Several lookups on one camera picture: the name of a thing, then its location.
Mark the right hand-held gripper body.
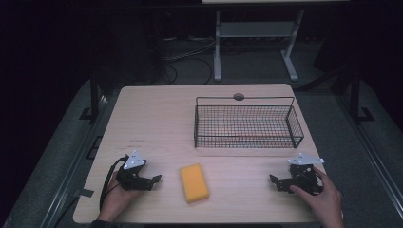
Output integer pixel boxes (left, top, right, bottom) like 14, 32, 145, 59
284, 152, 325, 196

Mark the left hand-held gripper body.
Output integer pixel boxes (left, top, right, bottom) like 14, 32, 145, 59
115, 149, 154, 192

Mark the yellow sponge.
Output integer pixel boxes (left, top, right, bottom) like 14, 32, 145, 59
179, 162, 211, 204

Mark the black wire basket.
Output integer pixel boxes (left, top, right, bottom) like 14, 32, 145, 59
193, 96, 305, 149

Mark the person's right hand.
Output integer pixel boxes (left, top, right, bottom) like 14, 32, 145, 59
289, 166, 345, 221

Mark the person's left hand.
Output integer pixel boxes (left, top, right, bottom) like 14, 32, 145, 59
96, 180, 146, 223

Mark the grey tape strip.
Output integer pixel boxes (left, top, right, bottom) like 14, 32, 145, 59
71, 187, 95, 199

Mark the black metal stand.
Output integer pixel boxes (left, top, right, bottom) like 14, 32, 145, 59
347, 67, 376, 124
78, 71, 107, 122

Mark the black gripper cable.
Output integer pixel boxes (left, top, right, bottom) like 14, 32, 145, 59
99, 155, 130, 211

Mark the black rail bracket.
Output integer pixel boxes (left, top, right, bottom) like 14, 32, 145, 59
85, 135, 104, 161

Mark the aluminium floor rail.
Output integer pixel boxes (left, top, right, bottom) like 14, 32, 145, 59
39, 94, 110, 228
336, 93, 403, 220

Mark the black floor cable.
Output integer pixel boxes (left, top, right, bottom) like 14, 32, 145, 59
164, 56, 214, 86

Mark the grey floor cable bundle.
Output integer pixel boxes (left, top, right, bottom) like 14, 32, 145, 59
164, 38, 221, 63

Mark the white metal desk frame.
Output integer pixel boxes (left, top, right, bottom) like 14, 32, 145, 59
202, 0, 350, 83

